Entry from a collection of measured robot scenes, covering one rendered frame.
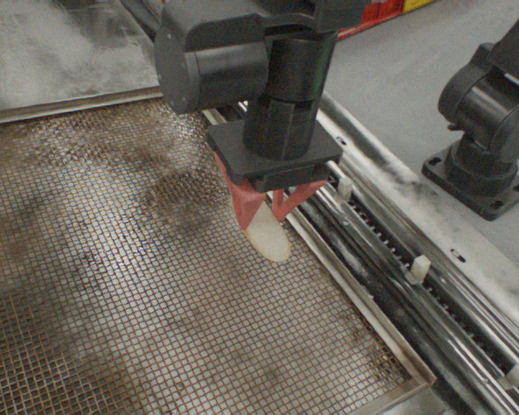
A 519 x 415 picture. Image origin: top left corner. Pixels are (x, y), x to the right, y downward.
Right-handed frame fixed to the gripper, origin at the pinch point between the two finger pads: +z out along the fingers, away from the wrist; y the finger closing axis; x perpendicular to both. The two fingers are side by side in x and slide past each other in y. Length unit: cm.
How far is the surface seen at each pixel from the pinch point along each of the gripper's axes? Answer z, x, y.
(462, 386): 10.9, 19.0, -15.4
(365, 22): 4, -43, -43
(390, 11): 3, -44, -49
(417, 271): 6.7, 7.4, -16.7
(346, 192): 6.9, -6.2, -16.1
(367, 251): 6.9, 3.0, -13.0
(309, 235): 5.0, 0.1, -6.6
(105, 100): 4.8, -29.5, 7.8
